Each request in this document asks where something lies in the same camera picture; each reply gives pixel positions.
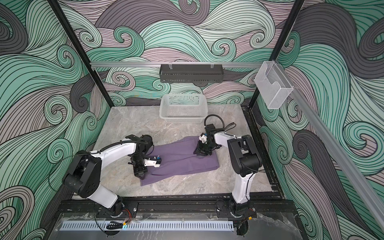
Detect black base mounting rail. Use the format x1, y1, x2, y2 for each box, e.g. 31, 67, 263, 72
59, 195, 296, 219

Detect aluminium back rail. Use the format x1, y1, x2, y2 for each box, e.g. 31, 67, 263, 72
90, 61, 263, 69

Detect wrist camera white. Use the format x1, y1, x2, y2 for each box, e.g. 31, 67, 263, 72
144, 156, 162, 168
199, 134, 208, 144

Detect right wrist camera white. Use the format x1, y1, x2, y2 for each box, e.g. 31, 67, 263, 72
199, 134, 208, 144

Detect black wall-mounted tray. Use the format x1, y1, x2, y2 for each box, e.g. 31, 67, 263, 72
159, 65, 224, 84

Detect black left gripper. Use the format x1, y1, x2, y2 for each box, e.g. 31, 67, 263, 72
131, 153, 149, 179

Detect clear acrylic wall holder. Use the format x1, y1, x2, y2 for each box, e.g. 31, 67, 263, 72
255, 61, 294, 110

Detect aluminium rail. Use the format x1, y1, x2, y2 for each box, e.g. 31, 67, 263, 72
90, 61, 263, 69
274, 61, 384, 230

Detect purple long pants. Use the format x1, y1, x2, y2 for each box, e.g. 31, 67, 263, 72
141, 136, 220, 187

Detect white perforated plastic basket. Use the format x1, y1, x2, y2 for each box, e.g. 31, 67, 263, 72
159, 94, 208, 124

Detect white slotted cable duct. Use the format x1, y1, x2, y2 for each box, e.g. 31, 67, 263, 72
59, 220, 235, 232

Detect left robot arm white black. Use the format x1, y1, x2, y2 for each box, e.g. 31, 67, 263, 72
62, 135, 162, 218

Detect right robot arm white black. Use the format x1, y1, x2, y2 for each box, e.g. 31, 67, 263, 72
194, 132, 262, 218

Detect aluminium right rail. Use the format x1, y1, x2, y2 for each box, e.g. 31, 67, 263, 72
274, 61, 384, 230

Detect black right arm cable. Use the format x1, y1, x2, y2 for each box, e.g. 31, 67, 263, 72
203, 113, 238, 136

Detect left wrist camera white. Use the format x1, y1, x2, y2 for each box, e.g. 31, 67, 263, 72
144, 156, 162, 168

